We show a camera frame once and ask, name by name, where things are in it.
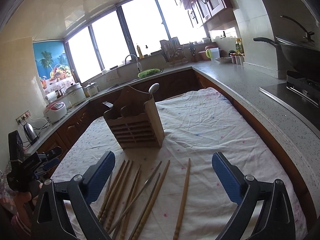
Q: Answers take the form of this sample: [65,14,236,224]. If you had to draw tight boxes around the tropical fruit poster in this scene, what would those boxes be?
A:
[33,40,75,95]

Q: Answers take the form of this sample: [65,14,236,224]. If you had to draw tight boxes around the thin brown chopstick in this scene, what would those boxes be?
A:
[172,159,191,240]

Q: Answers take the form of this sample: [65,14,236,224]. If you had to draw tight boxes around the sink faucet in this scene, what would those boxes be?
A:
[125,54,142,73]

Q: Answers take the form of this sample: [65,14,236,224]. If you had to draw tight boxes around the yellow soap bottle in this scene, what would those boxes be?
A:
[136,45,144,59]

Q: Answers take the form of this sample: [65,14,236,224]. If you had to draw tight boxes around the green lid white pitcher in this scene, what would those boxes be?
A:
[206,48,220,61]

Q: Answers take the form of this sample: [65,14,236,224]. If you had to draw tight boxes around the gas stove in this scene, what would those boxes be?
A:
[259,71,319,136]

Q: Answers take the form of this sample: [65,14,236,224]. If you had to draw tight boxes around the yellow oil bottle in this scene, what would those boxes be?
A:
[235,38,244,54]

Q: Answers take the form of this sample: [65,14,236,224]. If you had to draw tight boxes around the dark wooden chopstick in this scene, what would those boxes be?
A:
[129,160,170,239]

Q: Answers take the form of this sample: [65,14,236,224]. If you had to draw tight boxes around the wooden upper cabinets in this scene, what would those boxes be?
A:
[175,0,235,30]

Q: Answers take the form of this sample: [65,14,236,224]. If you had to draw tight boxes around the wall power socket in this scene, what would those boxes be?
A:
[16,109,31,124]

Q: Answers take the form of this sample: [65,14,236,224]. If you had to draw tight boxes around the floral white tablecloth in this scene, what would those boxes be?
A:
[52,88,308,239]

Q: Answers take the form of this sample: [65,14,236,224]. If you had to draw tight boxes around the dish drying rack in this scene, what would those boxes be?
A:
[160,37,187,67]

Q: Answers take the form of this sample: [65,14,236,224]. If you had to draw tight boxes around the light wooden chopstick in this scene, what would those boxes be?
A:
[97,160,126,221]

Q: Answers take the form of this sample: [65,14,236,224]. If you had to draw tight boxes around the white pink rice cooker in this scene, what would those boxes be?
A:
[43,101,67,124]

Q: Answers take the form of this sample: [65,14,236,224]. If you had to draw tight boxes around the pink plastic basin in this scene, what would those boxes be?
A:
[197,45,218,61]

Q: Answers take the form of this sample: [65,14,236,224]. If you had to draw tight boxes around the small white cooker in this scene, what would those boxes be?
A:
[85,82,100,97]

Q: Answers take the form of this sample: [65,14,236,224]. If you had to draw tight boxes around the large white slow cooker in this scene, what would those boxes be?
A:
[66,82,86,106]

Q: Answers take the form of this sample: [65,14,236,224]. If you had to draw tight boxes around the steel spoon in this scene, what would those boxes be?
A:
[149,83,159,95]

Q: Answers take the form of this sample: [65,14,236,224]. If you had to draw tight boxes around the steel fork dark handle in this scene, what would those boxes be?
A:
[103,101,113,108]

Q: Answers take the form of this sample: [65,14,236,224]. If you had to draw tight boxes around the metal chopstick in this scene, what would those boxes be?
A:
[107,161,162,234]

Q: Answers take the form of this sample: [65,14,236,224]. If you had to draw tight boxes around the black wok with lid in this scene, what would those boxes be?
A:
[253,15,320,74]

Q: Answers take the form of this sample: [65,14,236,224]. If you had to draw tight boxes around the steel electric kettle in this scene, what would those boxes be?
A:
[23,122,40,145]

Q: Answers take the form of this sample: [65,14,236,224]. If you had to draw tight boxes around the person left hand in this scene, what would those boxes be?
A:
[11,192,38,239]

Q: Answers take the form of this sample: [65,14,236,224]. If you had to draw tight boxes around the wooden utensil holder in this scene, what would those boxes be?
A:
[103,86,164,149]

